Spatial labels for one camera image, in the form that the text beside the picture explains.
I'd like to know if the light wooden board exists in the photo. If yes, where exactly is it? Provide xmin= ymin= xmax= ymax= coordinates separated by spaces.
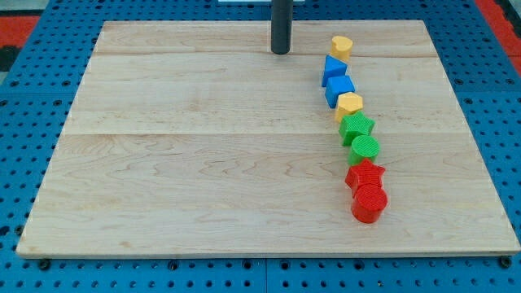
xmin=16 ymin=20 xmax=520 ymax=259

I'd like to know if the green star block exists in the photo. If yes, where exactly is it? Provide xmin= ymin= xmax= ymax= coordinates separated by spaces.
xmin=339 ymin=111 xmax=375 ymax=147

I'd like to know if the blue cube block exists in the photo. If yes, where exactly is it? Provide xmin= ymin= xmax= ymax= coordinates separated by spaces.
xmin=325 ymin=75 xmax=356 ymax=108

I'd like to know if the yellow hexagon block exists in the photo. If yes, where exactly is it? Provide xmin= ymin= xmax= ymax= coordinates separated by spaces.
xmin=335 ymin=92 xmax=363 ymax=123

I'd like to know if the green cylinder block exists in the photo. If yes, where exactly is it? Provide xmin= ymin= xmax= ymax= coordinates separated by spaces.
xmin=348 ymin=135 xmax=380 ymax=166

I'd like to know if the blue triangle block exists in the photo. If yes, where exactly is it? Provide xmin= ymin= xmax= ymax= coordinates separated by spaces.
xmin=322 ymin=55 xmax=348 ymax=87

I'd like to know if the red star block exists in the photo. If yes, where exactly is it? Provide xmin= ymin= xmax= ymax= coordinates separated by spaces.
xmin=344 ymin=158 xmax=386 ymax=198

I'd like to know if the red cylinder block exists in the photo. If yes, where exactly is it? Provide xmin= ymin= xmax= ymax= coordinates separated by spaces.
xmin=351 ymin=184 xmax=387 ymax=224

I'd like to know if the yellow heart block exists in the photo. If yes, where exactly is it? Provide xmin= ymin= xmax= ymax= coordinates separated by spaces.
xmin=329 ymin=36 xmax=353 ymax=62

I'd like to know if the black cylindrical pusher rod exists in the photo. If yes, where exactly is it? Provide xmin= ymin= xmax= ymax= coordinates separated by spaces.
xmin=270 ymin=0 xmax=293 ymax=55

